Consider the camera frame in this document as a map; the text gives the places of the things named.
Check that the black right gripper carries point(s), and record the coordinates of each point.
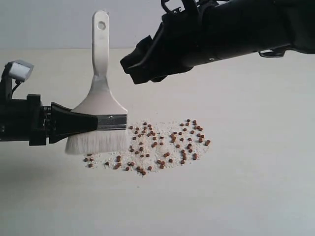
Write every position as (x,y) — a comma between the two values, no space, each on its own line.
(178,35)

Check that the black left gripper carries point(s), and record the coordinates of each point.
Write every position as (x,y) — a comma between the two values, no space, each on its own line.
(24,120)

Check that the wide white bristle paintbrush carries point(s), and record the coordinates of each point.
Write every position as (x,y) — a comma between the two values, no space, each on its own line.
(111,133)

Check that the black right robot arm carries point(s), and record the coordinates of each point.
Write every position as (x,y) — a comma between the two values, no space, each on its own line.
(206,31)

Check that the brown pellets and rice pile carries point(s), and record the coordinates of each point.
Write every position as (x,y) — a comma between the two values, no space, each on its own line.
(152,147)

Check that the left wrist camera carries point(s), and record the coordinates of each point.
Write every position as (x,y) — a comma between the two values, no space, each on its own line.
(19,70)

